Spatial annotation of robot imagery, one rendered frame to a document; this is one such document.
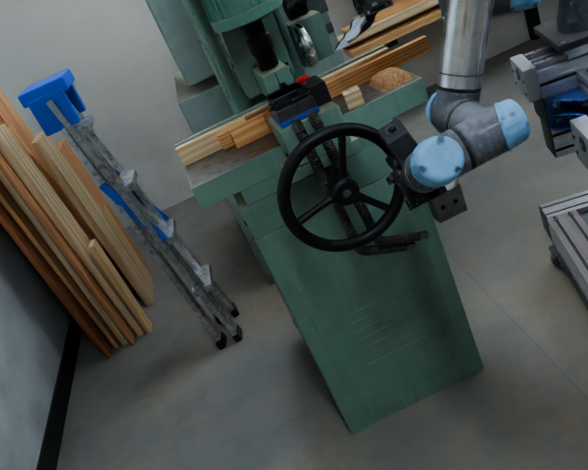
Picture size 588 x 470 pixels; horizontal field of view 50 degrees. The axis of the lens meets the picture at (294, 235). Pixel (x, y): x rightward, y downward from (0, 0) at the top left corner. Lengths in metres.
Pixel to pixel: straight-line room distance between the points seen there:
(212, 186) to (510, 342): 1.06
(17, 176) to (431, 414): 1.75
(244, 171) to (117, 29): 2.48
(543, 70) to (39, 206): 1.89
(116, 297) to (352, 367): 1.34
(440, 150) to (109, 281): 2.08
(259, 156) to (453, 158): 0.61
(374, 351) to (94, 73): 2.63
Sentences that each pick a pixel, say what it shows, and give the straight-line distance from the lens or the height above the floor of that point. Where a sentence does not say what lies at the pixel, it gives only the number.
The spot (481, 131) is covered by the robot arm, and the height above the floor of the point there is 0.97.
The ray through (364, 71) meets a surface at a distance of 1.68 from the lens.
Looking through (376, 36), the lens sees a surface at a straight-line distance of 3.63.
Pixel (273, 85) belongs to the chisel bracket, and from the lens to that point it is 1.58.
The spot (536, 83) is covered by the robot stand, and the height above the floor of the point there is 0.73.
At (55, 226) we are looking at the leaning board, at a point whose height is 0.62.
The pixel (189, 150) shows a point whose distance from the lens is 1.64.
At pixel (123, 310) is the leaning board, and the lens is 2.89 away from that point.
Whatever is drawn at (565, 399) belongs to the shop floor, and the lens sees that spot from 1.89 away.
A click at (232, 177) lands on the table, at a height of 0.88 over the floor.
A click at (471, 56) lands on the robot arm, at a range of 1.13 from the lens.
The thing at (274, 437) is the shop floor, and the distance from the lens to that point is 2.09.
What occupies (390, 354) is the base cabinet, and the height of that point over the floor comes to 0.21.
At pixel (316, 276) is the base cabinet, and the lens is 1.64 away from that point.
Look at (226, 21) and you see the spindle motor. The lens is 1.52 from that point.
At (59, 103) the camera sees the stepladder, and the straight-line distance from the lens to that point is 2.22.
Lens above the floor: 1.38
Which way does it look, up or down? 27 degrees down
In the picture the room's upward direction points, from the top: 25 degrees counter-clockwise
